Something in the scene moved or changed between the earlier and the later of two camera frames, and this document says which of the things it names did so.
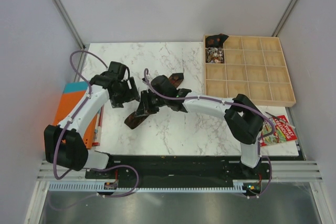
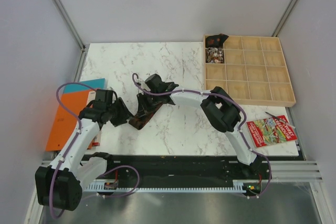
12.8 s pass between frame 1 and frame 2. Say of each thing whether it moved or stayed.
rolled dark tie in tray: stayed
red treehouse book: stayed
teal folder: stayed
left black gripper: moved
